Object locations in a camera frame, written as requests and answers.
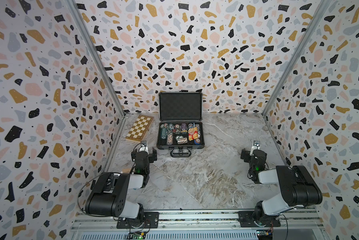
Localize grey poker set case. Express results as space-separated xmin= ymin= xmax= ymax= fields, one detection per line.
xmin=156 ymin=92 xmax=205 ymax=158

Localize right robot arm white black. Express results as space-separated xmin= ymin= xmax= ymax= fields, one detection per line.
xmin=238 ymin=148 xmax=323 ymax=228

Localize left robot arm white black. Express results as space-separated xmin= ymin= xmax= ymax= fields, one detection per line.
xmin=85 ymin=147 xmax=159 ymax=230

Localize poker chips in case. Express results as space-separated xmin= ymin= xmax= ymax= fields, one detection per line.
xmin=157 ymin=122 xmax=204 ymax=148

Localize small wooden block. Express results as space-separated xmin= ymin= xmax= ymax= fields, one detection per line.
xmin=121 ymin=168 xmax=131 ymax=173

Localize wooden chess board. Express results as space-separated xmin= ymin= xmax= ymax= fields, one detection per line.
xmin=125 ymin=115 xmax=154 ymax=143

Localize playing card deck red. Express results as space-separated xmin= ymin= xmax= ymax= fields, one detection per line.
xmin=188 ymin=127 xmax=200 ymax=141

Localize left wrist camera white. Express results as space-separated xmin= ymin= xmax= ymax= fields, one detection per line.
xmin=138 ymin=141 xmax=148 ymax=153

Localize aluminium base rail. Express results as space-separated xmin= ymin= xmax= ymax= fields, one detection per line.
xmin=69 ymin=209 xmax=329 ymax=240

